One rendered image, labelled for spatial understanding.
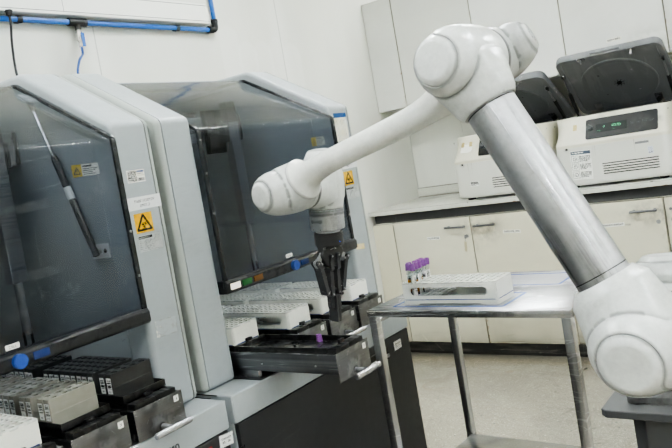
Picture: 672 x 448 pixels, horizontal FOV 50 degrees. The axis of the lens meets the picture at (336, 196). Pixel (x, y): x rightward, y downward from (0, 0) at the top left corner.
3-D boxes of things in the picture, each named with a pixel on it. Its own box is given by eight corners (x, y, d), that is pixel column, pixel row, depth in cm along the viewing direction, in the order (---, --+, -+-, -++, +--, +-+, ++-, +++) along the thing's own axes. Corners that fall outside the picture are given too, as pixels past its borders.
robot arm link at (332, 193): (322, 205, 194) (290, 212, 184) (317, 147, 193) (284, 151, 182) (355, 205, 187) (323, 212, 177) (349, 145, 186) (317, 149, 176)
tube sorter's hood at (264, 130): (109, 298, 220) (69, 91, 217) (245, 256, 269) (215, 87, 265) (229, 294, 189) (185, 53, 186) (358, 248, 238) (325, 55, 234)
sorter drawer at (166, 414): (-21, 419, 196) (-28, 387, 195) (26, 400, 207) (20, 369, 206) (152, 446, 152) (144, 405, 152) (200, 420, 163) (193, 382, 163)
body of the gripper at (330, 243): (328, 227, 193) (331, 261, 194) (306, 232, 186) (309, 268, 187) (349, 228, 188) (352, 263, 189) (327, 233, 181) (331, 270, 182)
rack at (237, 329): (163, 348, 212) (159, 327, 212) (189, 338, 220) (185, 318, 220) (235, 350, 194) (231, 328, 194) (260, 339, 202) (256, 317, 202)
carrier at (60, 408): (94, 407, 158) (89, 380, 158) (100, 407, 157) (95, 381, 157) (47, 428, 149) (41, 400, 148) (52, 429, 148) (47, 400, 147)
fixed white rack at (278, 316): (216, 333, 220) (213, 313, 220) (239, 323, 228) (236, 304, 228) (290, 334, 203) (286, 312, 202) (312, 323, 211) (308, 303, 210)
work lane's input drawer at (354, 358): (155, 372, 213) (149, 342, 213) (189, 357, 224) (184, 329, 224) (355, 385, 170) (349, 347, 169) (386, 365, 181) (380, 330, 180)
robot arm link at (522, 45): (462, 57, 163) (432, 57, 153) (528, 8, 153) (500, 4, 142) (491, 106, 161) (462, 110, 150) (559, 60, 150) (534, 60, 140)
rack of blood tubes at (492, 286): (404, 304, 207) (400, 283, 207) (422, 295, 215) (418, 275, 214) (499, 304, 188) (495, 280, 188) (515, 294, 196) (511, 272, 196)
